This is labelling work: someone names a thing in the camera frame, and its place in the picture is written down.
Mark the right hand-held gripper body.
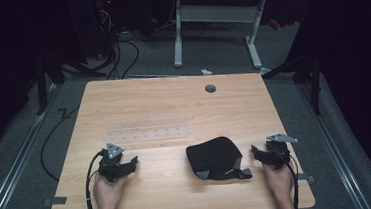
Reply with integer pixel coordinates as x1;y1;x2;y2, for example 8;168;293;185
264;131;302;171

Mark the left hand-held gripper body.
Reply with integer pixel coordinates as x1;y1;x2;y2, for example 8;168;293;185
95;141;129;185

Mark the person's right hand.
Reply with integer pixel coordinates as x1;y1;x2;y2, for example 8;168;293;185
261;160;296;204

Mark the person's left hand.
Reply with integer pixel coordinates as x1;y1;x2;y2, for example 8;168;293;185
91;170;132;209

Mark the clear plastic rack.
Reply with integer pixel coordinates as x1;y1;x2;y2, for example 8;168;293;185
104;111;189;146

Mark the grey tape piece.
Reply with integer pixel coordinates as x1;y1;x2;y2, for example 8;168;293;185
41;195;68;208
296;173;316;186

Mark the black cloth with grey tabs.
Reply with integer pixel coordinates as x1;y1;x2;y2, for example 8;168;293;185
184;134;254;185

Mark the black stand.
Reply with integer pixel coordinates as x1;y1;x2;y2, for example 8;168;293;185
30;50;70;116
259;40;327;120

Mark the red object under desk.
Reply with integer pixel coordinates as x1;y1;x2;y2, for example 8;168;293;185
267;18;283;32

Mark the desk with white legs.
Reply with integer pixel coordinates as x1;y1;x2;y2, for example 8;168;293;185
98;0;315;89

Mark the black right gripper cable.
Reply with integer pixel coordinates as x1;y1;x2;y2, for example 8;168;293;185
270;142;302;209

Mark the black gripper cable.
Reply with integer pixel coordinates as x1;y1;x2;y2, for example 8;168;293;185
270;142;302;209
82;149;111;209

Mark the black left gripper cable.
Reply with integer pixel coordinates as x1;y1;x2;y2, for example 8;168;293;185
82;149;111;209

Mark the metal floor rail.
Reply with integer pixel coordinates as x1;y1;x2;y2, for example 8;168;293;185
295;79;371;209
0;83;71;209

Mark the long black floor cable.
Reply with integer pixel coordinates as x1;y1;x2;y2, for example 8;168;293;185
35;106;87;184

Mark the grey round cable grommet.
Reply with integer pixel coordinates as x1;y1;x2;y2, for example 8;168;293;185
204;83;218;95

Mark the bundle of black cables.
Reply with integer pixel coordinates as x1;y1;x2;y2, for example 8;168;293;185
59;4;142;85

